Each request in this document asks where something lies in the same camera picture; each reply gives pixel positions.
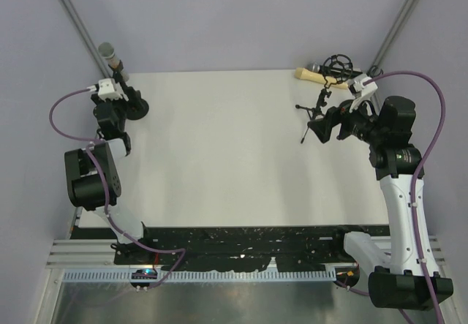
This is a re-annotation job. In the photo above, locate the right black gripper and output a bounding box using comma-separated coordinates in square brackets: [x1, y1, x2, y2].
[309, 92, 387, 145]

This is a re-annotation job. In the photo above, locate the cream condenser microphone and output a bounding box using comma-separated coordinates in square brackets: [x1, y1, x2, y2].
[294, 67, 348, 89]

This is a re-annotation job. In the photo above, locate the black silver handheld microphone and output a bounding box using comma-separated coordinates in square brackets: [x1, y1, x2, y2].
[306, 63, 362, 80]

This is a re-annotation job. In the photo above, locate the grey microphone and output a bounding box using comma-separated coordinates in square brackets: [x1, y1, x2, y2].
[98, 42, 129, 82]

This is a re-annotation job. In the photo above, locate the black tripod stand with shockmount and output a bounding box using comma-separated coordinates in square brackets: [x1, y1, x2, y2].
[295, 53, 353, 121]

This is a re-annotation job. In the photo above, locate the black round-base mic stand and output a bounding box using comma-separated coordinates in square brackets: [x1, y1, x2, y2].
[366, 64, 384, 78]

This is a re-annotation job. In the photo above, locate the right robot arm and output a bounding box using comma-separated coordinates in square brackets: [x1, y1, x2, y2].
[308, 96, 453, 311]

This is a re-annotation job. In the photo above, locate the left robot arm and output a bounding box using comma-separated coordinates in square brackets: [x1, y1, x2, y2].
[64, 79, 156, 264]

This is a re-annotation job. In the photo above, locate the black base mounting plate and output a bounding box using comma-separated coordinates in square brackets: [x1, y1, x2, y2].
[113, 225, 377, 272]

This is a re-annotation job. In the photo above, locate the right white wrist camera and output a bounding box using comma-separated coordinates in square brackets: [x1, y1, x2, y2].
[348, 73, 378, 113]

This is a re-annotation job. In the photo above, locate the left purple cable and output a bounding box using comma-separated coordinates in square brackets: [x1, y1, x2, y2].
[48, 86, 186, 292]

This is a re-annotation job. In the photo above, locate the white slotted cable duct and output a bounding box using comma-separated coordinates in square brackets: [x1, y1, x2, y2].
[62, 268, 336, 284]

